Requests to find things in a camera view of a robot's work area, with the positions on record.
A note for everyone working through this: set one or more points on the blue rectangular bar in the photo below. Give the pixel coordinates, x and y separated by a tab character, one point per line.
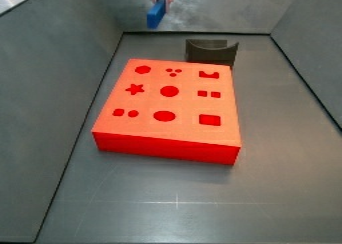
155	14

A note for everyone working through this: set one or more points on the black curved fixture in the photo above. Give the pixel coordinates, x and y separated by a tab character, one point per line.
209	51

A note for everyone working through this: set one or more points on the red shape-sorting board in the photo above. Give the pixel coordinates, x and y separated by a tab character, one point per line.
171	109

